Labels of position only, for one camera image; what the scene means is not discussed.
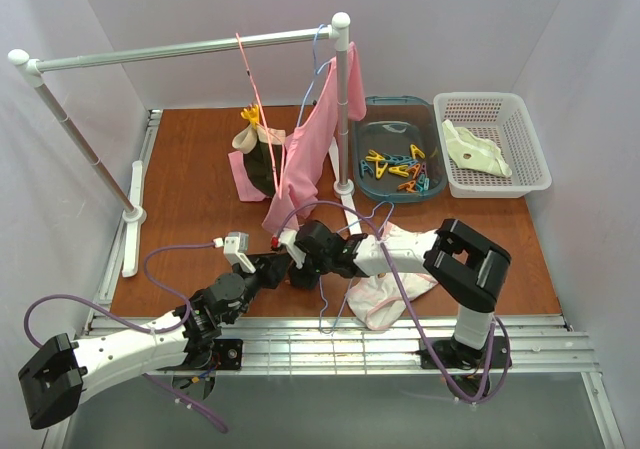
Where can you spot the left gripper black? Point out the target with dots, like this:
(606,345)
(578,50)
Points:
(265,270)

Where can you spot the white pink-trimmed underwear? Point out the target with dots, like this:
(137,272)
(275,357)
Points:
(376,301)

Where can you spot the blue wire hanger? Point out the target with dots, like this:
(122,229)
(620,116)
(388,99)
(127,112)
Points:
(351,272)

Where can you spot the pink garment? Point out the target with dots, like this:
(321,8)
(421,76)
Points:
(309,144)

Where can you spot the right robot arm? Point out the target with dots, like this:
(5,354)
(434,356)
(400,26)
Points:
(471,268)

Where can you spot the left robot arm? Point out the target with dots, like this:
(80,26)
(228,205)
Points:
(65,373)

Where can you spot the dark green beige underwear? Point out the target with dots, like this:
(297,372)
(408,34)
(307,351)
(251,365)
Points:
(249,135)

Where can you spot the yellow clothespin on hanger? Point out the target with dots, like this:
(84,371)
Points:
(251,114)

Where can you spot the blue hanger with pink garment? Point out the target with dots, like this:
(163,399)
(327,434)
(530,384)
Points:
(317,68)

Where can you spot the cream underwear in basket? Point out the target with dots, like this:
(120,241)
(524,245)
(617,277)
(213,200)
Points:
(473,153)

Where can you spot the teal clothespin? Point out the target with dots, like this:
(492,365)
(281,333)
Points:
(366,168)
(422,183)

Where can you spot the orange clothespin lower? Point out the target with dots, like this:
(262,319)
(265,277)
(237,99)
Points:
(409,186)

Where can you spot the orange clothespin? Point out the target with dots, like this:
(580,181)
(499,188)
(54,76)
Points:
(409,186)
(415,170)

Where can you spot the yellow clothespin centre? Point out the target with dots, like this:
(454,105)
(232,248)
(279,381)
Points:
(399,170)

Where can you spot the clothes rack with white feet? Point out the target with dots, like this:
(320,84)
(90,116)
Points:
(32,70)

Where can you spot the light blue clothespin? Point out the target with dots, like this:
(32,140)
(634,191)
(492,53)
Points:
(399,160)

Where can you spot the teal clothespin right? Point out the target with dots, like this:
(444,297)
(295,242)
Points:
(422,183)

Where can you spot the teal transparent plastic bin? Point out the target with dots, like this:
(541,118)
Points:
(390,126)

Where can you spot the white plastic basket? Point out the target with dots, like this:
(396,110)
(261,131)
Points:
(504,119)

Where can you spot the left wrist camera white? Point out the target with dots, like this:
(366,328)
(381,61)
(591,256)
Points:
(235,245)

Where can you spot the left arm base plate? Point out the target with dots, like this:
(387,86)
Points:
(224,354)

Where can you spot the pink wire hanger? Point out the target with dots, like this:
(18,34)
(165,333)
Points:
(263,122)

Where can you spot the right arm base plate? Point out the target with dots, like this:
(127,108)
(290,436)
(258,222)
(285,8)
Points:
(454,355)

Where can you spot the aluminium rail frame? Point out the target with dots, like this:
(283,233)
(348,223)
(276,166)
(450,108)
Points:
(190,197)

